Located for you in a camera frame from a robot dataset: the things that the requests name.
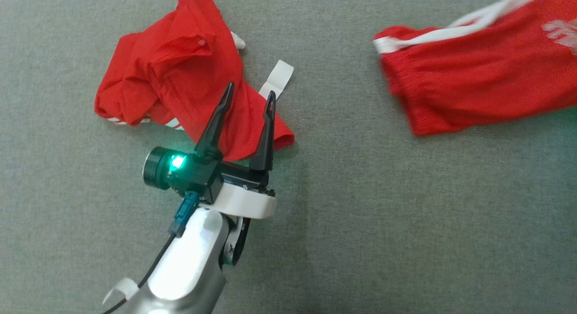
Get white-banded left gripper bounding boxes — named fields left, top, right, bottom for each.
left=195, top=82, right=278, bottom=219

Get red basketball jersey white sleeves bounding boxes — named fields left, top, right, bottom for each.
left=94, top=0, right=296, bottom=162

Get red shorts white stripe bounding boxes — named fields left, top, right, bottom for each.
left=372, top=0, right=577, bottom=136

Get grey fabric sofa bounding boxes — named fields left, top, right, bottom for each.
left=0, top=0, right=577, bottom=314

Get teal cable connector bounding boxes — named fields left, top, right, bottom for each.
left=169, top=191, right=200, bottom=238

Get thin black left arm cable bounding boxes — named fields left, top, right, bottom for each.
left=101, top=233, right=177, bottom=314

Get white cable clip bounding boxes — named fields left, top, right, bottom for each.
left=103, top=278, right=138, bottom=305

